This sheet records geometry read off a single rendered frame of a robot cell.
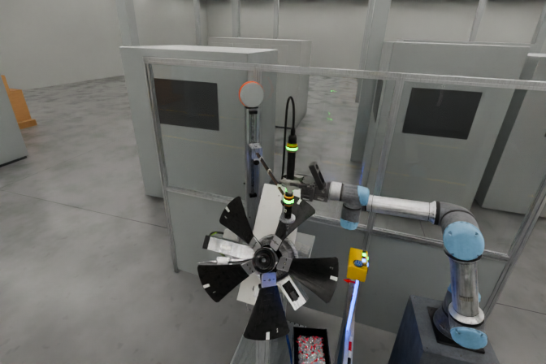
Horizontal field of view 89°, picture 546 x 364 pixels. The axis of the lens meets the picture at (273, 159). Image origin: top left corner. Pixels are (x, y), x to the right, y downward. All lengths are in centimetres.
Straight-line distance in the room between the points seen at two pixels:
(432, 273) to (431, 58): 230
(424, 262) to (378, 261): 30
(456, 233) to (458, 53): 281
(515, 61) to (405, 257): 249
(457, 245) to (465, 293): 22
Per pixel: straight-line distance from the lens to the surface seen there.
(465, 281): 131
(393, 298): 254
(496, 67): 389
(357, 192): 115
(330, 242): 224
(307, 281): 142
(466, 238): 118
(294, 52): 702
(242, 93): 173
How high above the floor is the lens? 221
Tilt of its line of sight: 24 degrees down
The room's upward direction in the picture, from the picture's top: 2 degrees clockwise
